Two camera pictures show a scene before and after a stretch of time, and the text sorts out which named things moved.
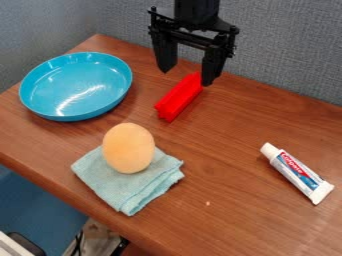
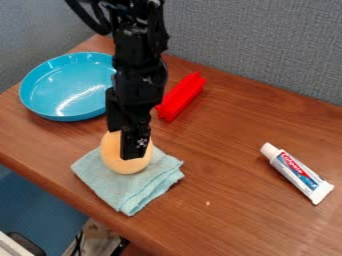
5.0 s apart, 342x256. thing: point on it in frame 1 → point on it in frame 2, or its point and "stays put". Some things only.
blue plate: (75, 85) stays put
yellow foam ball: (128, 147) stays put
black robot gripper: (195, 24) → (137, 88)
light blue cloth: (129, 191) stays put
